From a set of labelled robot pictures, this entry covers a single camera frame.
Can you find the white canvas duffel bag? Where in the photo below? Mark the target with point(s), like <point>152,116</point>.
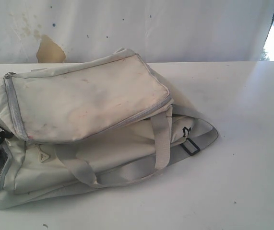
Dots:
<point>75,129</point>

